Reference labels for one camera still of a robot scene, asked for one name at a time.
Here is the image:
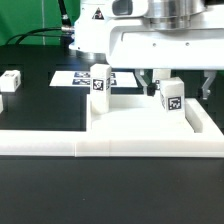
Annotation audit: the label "white part at left edge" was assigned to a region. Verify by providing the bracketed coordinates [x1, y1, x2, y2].
[0, 94, 4, 114]

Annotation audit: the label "white sheet with tags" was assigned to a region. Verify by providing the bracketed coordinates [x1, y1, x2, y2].
[50, 71, 137, 88]

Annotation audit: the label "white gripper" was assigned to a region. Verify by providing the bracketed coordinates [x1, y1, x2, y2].
[106, 15, 224, 100]

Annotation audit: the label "white square table top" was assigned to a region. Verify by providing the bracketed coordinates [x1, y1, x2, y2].
[86, 95, 201, 134]

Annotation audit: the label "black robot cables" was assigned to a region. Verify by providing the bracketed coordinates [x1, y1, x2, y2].
[4, 0, 76, 46]

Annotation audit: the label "white L-shaped obstacle fence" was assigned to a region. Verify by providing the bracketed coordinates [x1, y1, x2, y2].
[0, 99, 224, 158]

